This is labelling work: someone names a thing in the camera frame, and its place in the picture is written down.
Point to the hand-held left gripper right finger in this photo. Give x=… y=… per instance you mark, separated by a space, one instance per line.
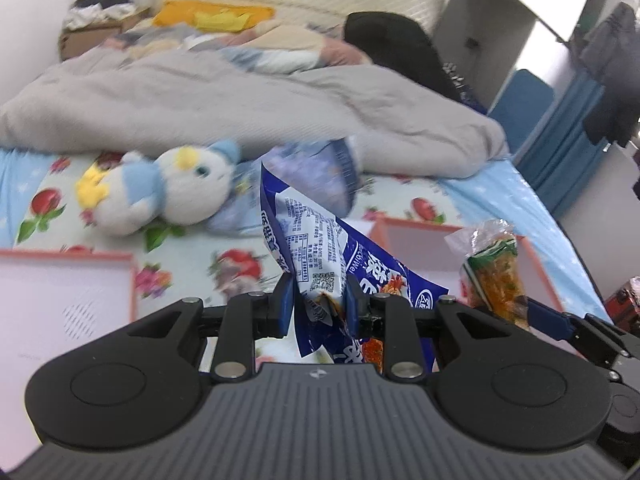
x=352 y=305

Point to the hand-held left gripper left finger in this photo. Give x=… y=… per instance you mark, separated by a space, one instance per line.
x=285 y=305

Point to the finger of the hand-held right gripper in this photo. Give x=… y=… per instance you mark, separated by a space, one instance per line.
x=550 y=322

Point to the orange green snack packet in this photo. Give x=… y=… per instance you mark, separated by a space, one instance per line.
x=495 y=275

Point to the pink shallow box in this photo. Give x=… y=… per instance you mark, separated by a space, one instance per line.
x=415 y=245

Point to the shallow pink box lid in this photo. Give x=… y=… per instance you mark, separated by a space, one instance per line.
x=50 y=300

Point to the red case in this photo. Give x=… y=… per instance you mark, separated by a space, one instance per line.
x=625 y=305

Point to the translucent purple plastic bag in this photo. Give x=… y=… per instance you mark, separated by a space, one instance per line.
x=320 y=170

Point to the white blue plush toy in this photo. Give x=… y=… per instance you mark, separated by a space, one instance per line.
x=185 y=190

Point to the blue curtain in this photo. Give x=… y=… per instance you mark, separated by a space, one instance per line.
x=565 y=150

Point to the blue chair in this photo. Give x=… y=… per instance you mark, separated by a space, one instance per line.
x=525 y=105

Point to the grey blanket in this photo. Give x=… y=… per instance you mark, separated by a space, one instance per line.
x=200 y=100

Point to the plaid cloth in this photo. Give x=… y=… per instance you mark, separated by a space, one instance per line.
x=462 y=85

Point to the hanging dark clothes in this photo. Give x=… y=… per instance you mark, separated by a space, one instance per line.
x=615 y=85

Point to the patterned quilt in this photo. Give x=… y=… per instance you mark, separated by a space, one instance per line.
x=280 y=45

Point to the black cloth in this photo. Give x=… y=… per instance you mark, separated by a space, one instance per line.
x=395 y=45

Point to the yellow pillow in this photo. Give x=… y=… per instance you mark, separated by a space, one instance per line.
x=185 y=12

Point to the grey white cabinet unit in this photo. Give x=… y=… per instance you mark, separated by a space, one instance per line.
x=480 y=10

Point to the cardboard box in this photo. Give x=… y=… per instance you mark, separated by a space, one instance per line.
x=85 y=40

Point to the pile of clothes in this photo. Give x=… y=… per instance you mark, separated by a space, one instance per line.
x=100 y=5

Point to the wall socket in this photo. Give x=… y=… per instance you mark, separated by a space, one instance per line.
x=472 y=43

